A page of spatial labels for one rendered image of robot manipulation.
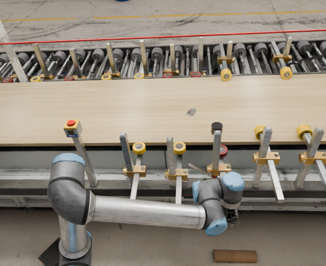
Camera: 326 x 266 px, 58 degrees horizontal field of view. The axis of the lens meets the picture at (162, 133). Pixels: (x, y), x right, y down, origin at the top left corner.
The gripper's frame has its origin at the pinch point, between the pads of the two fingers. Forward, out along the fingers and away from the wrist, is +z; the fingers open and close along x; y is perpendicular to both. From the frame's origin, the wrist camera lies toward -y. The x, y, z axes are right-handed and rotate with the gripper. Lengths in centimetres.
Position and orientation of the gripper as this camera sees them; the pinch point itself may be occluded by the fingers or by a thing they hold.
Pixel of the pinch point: (226, 220)
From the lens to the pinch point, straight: 158.6
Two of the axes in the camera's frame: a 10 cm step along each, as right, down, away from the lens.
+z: 0.7, 7.3, 6.8
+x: 10.0, -0.1, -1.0
